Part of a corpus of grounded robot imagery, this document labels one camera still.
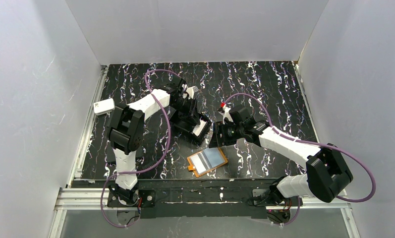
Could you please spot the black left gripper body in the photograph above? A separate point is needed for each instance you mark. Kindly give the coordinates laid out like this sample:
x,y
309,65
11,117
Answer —
x,y
191,119

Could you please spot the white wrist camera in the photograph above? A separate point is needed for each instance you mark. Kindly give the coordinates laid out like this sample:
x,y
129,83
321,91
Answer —
x,y
224,111
190,92

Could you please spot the orange leather card holder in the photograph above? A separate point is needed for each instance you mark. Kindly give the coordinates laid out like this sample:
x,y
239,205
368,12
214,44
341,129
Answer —
x,y
206,161

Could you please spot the black card box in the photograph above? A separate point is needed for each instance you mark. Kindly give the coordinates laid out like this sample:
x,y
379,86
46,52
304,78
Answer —
x,y
184,124

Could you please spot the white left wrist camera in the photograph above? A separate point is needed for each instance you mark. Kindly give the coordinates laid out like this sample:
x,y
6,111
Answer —
x,y
190,92

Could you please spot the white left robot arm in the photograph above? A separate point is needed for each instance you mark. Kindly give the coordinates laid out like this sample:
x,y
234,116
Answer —
x,y
126,127

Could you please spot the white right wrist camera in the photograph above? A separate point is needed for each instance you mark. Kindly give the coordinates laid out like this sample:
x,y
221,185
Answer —
x,y
224,111

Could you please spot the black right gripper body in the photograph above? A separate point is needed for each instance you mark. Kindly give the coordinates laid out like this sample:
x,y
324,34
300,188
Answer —
x,y
221,134

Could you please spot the aluminium frame rail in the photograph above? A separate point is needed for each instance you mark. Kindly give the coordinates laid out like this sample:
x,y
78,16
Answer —
x,y
75,198

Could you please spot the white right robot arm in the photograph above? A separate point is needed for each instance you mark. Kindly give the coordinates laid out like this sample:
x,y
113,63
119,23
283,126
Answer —
x,y
327,174

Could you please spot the small white box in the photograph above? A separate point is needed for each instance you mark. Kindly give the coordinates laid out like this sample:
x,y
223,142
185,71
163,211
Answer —
x,y
103,106

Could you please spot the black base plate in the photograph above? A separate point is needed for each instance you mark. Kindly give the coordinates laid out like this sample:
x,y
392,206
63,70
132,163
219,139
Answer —
x,y
237,197

